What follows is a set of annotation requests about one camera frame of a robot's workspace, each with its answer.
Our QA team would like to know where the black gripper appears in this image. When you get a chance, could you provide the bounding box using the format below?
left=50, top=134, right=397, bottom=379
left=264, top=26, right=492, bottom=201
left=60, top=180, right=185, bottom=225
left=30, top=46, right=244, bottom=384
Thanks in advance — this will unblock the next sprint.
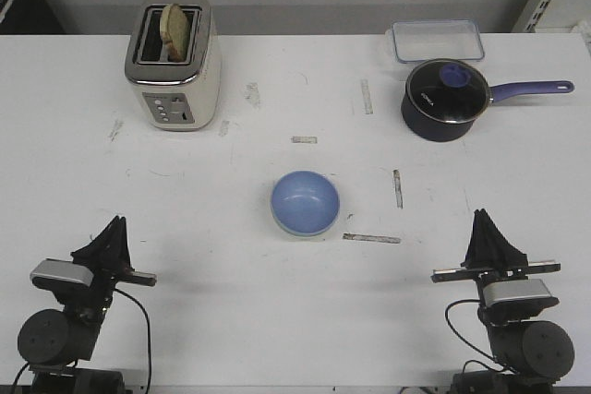
left=69, top=216, right=157, bottom=316
left=431, top=209, right=561, bottom=286

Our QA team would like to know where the green plastic bowl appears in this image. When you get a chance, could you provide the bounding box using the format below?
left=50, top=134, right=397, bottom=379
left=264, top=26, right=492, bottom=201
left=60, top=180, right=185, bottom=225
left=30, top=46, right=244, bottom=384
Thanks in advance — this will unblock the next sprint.
left=275, top=221, right=334, bottom=239

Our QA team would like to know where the blue plastic bowl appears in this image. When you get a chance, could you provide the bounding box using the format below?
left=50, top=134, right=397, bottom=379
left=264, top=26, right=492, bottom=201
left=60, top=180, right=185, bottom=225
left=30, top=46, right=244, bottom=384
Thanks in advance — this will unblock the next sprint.
left=270, top=171, right=340, bottom=233

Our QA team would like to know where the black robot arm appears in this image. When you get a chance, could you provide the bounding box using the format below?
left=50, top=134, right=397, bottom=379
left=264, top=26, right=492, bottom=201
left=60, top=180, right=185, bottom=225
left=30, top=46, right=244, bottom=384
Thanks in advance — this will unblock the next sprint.
left=10, top=216, right=157, bottom=393
left=139, top=209, right=574, bottom=389

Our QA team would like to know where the dark blue saucepan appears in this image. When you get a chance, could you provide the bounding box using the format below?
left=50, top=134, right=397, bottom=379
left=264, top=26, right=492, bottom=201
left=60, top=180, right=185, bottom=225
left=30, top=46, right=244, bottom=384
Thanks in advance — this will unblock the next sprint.
left=401, top=58, right=574, bottom=142

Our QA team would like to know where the glass saucepan lid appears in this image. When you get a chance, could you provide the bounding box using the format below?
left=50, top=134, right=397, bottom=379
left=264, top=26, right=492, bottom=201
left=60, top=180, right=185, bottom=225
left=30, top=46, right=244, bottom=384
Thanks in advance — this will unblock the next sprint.
left=406, top=58, right=491, bottom=124

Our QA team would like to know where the cream two-slot toaster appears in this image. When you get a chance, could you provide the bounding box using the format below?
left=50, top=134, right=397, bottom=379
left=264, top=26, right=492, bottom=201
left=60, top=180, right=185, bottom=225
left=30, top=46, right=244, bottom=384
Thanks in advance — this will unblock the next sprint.
left=125, top=0, right=222, bottom=131

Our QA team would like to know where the clear plastic food container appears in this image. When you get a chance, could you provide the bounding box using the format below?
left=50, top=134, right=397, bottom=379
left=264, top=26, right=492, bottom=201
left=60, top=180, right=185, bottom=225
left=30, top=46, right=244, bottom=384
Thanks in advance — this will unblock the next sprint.
left=391, top=19, right=485, bottom=64

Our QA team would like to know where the slice of toast bread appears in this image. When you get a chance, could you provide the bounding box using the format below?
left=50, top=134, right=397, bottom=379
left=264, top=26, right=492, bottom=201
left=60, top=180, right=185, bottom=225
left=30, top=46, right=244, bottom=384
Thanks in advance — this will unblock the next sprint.
left=159, top=4, right=190, bottom=63

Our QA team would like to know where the black box at corner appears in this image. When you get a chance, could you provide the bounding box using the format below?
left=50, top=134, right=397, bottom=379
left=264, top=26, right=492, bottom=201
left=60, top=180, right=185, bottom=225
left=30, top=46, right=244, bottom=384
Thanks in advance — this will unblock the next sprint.
left=1, top=0, right=66, bottom=35

